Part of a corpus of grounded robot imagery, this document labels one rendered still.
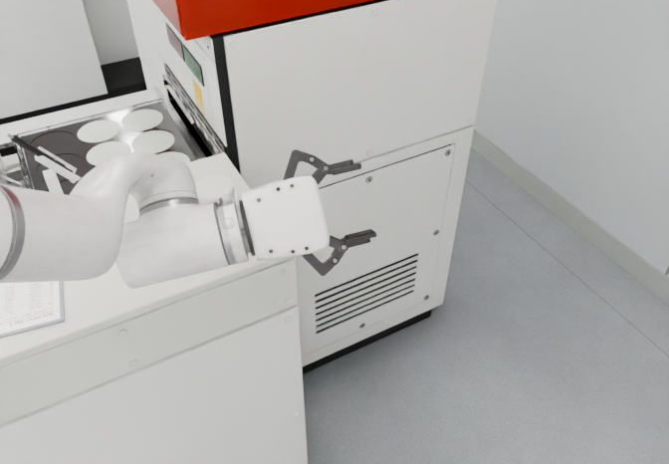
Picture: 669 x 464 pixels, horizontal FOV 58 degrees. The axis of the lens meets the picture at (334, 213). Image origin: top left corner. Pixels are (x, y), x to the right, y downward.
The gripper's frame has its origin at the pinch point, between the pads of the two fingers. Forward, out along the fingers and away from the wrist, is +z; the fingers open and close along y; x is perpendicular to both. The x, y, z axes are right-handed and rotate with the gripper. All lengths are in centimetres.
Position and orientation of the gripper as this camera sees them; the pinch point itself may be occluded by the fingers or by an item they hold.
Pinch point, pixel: (359, 200)
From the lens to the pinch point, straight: 80.4
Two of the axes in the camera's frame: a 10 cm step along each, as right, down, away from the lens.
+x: 1.3, 0.9, -9.9
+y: 2.2, 9.7, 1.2
